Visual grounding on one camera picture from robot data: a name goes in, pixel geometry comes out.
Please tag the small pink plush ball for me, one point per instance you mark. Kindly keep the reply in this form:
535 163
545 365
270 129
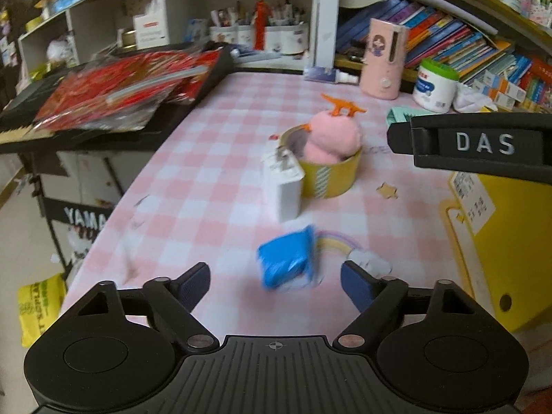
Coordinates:
333 135

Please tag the pink humidifier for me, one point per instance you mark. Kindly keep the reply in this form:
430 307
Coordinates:
384 59

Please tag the white drinking straws box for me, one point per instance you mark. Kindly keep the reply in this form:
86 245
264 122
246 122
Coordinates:
151 30

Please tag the orange white medicine box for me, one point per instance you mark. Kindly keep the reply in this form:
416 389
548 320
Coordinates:
501 91

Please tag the white pen holder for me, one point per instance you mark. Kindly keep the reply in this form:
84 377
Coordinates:
224 34
287 39

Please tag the black electronic keyboard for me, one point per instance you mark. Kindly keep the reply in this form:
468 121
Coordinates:
18 136

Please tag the blue packet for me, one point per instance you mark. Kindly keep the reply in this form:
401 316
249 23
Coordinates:
289 261

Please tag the white quilted purse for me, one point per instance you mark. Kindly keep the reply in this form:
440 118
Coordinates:
468 100

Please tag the pink checkered tablecloth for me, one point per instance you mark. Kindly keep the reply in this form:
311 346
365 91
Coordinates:
200 199

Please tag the white jar green lid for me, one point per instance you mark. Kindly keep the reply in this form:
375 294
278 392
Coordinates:
435 86

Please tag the yellow plastic bag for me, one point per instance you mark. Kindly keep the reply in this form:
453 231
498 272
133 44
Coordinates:
39 307

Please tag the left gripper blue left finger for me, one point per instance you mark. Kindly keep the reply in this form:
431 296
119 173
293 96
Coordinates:
192 286

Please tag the white pen holder right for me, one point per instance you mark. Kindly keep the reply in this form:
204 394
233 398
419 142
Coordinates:
287 39

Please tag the yellow cardboard box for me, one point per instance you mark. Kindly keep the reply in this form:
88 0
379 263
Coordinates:
500 231

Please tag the white pen holder left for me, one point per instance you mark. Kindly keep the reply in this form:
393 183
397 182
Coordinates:
224 34

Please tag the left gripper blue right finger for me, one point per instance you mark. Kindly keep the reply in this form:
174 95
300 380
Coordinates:
360 286

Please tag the row of leaning books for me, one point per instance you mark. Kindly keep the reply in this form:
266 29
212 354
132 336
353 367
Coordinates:
436 35

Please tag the spray bottle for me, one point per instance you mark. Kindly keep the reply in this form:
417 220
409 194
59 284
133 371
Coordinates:
329 75

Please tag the red decorations in plastic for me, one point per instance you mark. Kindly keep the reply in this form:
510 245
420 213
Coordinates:
122 95

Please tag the yellow tape roll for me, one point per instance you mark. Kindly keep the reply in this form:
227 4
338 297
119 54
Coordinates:
321 181

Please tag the white charger plug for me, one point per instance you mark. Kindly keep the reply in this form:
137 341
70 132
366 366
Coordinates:
282 182

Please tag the mint green comb case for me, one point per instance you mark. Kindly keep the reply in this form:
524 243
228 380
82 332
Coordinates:
404 114

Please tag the red tassel ornament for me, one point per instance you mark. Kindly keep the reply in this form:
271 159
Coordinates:
262 13

